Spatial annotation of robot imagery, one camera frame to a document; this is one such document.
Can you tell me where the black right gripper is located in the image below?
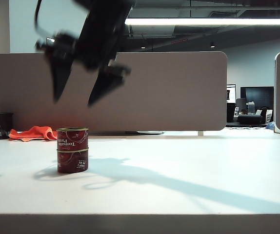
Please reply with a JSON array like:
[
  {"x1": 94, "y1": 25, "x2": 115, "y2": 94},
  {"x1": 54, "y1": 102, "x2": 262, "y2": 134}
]
[{"x1": 36, "y1": 14, "x2": 132, "y2": 107}]

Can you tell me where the red tomato paste can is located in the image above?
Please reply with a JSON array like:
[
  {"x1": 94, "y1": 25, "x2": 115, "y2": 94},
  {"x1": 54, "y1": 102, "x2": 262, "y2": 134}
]
[{"x1": 56, "y1": 127, "x2": 89, "y2": 150}]

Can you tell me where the red tomato puree can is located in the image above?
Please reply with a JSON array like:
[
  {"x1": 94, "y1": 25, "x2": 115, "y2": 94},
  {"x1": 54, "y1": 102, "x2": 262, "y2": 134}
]
[{"x1": 56, "y1": 148, "x2": 89, "y2": 174}]

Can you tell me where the orange cloth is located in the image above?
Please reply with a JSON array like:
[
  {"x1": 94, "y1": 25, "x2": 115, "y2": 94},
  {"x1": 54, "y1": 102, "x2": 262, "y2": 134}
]
[{"x1": 8, "y1": 125, "x2": 58, "y2": 142}]

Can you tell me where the large grey desk divider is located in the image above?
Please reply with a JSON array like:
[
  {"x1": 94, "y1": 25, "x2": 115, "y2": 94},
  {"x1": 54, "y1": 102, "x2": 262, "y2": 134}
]
[{"x1": 0, "y1": 51, "x2": 228, "y2": 134}]

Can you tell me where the grey monitor stand base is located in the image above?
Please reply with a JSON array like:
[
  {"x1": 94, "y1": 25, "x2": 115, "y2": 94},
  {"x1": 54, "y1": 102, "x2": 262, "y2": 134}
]
[{"x1": 136, "y1": 131, "x2": 165, "y2": 136}]

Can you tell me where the long ceiling light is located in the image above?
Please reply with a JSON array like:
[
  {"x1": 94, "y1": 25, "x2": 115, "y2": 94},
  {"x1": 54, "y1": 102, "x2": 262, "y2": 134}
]
[{"x1": 124, "y1": 18, "x2": 280, "y2": 26}]

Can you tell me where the grey office chair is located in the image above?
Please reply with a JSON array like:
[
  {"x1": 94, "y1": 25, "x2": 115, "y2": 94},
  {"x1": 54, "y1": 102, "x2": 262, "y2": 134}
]
[{"x1": 236, "y1": 97, "x2": 247, "y2": 116}]

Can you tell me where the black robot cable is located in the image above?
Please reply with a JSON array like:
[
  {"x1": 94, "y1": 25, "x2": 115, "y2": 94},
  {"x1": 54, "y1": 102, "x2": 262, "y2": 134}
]
[{"x1": 34, "y1": 0, "x2": 56, "y2": 38}]

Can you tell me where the large dark wall screen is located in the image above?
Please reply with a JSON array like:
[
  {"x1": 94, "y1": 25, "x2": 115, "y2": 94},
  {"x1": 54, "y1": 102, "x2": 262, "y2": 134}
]
[{"x1": 240, "y1": 86, "x2": 275, "y2": 115}]

